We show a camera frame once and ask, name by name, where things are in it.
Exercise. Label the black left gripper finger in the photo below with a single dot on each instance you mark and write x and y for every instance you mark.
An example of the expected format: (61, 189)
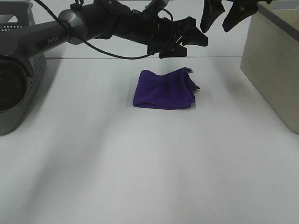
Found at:
(187, 33)
(177, 51)

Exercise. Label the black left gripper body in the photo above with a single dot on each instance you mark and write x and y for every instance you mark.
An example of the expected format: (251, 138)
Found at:
(153, 30)

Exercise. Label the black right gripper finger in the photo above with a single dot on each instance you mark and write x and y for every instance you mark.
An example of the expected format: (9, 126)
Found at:
(240, 10)
(212, 9)

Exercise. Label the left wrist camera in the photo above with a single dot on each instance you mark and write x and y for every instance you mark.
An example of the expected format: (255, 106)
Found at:
(155, 6)

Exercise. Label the purple towel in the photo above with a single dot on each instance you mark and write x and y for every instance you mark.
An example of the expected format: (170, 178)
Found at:
(171, 91)

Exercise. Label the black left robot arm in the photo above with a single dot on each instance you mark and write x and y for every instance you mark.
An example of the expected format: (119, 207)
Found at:
(80, 23)

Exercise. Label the grey perforated laundry basket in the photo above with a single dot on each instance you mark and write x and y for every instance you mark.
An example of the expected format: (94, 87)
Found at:
(17, 85)

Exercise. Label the beige storage bin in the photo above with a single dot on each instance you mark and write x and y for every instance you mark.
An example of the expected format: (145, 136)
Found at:
(271, 57)

